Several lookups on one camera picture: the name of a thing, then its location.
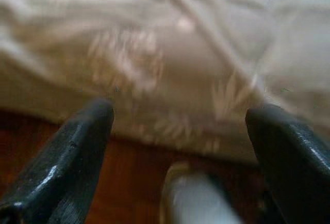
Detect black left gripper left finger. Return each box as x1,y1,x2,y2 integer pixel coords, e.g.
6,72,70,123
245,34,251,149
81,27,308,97
0,98,114,224

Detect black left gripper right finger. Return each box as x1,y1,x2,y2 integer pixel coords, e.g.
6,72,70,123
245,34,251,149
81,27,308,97
244,103,330,224

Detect bed with grey floral sheet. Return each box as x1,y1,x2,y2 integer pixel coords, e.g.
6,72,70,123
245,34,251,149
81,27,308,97
0,0,330,169

